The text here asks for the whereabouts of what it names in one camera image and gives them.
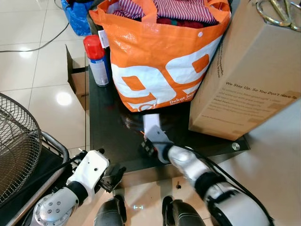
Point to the blue plastic bag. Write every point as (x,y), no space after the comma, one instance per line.
(77,19)

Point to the dark right robot leg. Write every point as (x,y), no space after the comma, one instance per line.
(181,214)

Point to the red white striped cloth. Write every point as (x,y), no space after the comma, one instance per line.
(183,9)

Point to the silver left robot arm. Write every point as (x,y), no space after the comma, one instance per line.
(56,207)

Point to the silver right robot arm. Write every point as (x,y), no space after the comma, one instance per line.
(221,193)

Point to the brass-coloured metal scissors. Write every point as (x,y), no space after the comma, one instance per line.
(276,15)

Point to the large brown cardboard box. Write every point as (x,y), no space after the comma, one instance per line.
(249,80)

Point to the small open cardboard box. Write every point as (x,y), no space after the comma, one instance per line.
(77,82)

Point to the dark red cloth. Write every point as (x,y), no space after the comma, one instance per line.
(181,22)

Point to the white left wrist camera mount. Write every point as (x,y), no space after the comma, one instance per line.
(89,169)

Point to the round silver table stud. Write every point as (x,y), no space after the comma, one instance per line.
(235,146)

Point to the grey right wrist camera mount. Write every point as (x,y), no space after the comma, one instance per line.
(160,141)

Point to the orange white shopping bag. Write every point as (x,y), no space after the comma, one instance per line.
(160,52)

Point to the white rectangular tag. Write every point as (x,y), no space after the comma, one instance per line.
(152,122)

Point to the red-capped spray can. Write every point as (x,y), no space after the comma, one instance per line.
(97,61)

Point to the metal tube frame chair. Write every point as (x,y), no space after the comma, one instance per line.
(28,165)

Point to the black glass table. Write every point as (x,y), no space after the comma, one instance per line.
(113,127)

